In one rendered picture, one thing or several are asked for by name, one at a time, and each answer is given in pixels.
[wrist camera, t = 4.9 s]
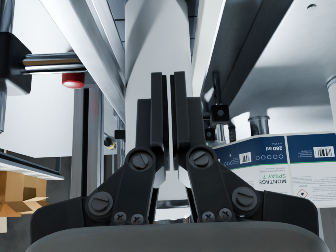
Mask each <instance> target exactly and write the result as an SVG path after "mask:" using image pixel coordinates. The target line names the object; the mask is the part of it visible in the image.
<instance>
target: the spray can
mask: <svg viewBox="0 0 336 252"><path fill-rule="evenodd" d="M188 7H189V3H188V0H125V4H124V8H125V114H126V156H127V154H128V153H129V152H130V151H131V150H132V149H134V148H136V128H137V105H138V99H151V75H152V73H162V75H166V77H167V95H168V118H169V151H170V171H166V181H165V182H164V183H163V184H162V185H161V186H160V189H159V196H158V202H157V209H156V216H155V223H154V224H155V225H160V224H187V223H186V218H188V217H190V216H191V210H190V205H189V201H188V196H187V192H186V186H185V185H184V184H182V183H181V182H180V181H179V177H178V171H174V159H173V133H172V106H171V78H170V75H174V74H175V72H185V78H186V91H187V97H194V95H193V78H192V62H191V45H190V28H189V12H188Z"/></svg>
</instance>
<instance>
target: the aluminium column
mask: <svg viewBox="0 0 336 252"><path fill-rule="evenodd" d="M104 129H105V95H104V93H103V92H102V90H101V89H100V87H99V86H98V84H85V85H84V87H82V88H79V89H74V109H73V138H72V167H71V196H70V199H74V198H78V197H82V198H84V197H88V196H90V195H91V193H93V192H94V191H95V190H96V189H97V188H98V187H99V186H100V185H102V184H103V183H104Z"/></svg>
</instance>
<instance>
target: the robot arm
mask: <svg viewBox="0 0 336 252"><path fill-rule="evenodd" d="M170 92H171V119H172V146H173V171H178V180H179V181H180V182H181V183H182V184H183V185H185V189H186V194H187V198H188V203H189V207H190V212H191V216H192V221H193V223H175V224H155V219H156V212H157V205H158V199H159V192H160V186H161V185H162V184H163V183H164V182H165V181H166V177H167V172H166V171H171V168H170V135H169V105H168V87H167V75H163V73H162V72H152V73H151V98H149V99H138V100H137V117H136V141H135V148H134V149H132V150H131V151H130V152H129V153H128V154H127V156H126V158H125V162H124V165H123V166H122V167H121V168H120V169H118V170H117V171H116V172H115V173H114V174H113V175H112V176H110V177H109V178H108V179H107V180H106V181H105V182H104V183H103V184H101V185H100V186H99V187H98V188H97V189H96V190H95V191H94V192H92V193H91V194H90V196H86V197H83V198H82V197H81V196H80V197H77V198H73V199H69V200H65V201H62V202H58V203H54V204H50V205H47V206H43V207H41V208H39V209H37V210H36V211H35V212H34V213H33V215H32V217H31V219H30V247H29V248H28V249H27V250H26V252H330V250H329V248H328V247H327V245H326V244H325V242H324V241H323V240H322V239H321V238H320V231H319V213H318V209H317V207H316V206H315V204H314V203H313V202H312V201H310V200H309V199H306V198H304V197H298V196H293V195H288V194H283V193H277V192H272V191H267V190H264V191H259V190H255V189H254V188H253V187H252V186H251V185H249V184H248V183H247V182H246V181H244V180H243V179H242V178H240V177H239V176H238V175H236V174H235V173H234V172H232V171H231V170H230V169H229V168H227V167H226V166H225V165H223V164H222V163H221V162H219V160H218V157H217V154H216V152H215V151H214V150H213V149H212V148H211V147H209V146H207V145H206V136H205V126H204V117H203V108H202V99H201V97H187V85H186V72H185V71H176V72H174V75H170Z"/></svg>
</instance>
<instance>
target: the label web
mask: <svg viewBox="0 0 336 252"><path fill-rule="evenodd" d="M212 149H213V150H214V151H215V153H216V155H217V158H218V161H219V162H221V163H222V164H223V165H225V166H226V167H227V168H228V169H230V170H231V171H232V172H234V173H235V174H236V175H238V176H239V177H240V178H241V179H243V180H244V181H245V182H247V183H248V184H249V185H251V186H252V187H253V188H254V189H255V190H257V191H262V192H264V191H270V192H275V193H281V194H286V195H291V196H296V197H302V198H306V199H308V200H310V201H311V202H313V203H314V204H315V206H316V207H317V208H336V131H320V132H302V133H284V134H265V135H256V136H252V137H249V138H245V139H242V140H238V141H235V142H232V143H228V144H224V145H221V146H217V147H213V148H212Z"/></svg>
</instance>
